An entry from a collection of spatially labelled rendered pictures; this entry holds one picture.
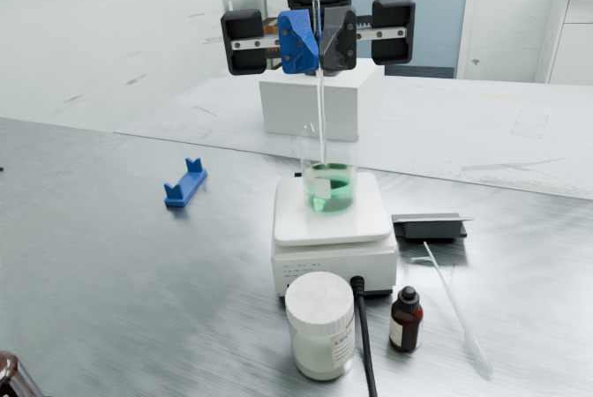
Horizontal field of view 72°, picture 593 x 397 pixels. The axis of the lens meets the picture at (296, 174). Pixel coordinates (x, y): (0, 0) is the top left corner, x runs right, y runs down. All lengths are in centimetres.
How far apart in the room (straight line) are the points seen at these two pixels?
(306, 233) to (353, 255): 5
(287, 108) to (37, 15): 127
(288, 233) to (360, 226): 7
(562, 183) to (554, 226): 11
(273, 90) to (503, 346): 56
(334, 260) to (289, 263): 5
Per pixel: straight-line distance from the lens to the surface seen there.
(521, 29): 338
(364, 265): 43
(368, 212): 44
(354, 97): 73
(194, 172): 71
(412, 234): 53
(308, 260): 42
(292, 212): 44
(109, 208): 70
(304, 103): 77
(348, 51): 41
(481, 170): 70
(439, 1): 335
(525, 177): 71
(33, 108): 185
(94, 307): 54
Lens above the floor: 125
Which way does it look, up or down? 31 degrees down
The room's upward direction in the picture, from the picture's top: 6 degrees counter-clockwise
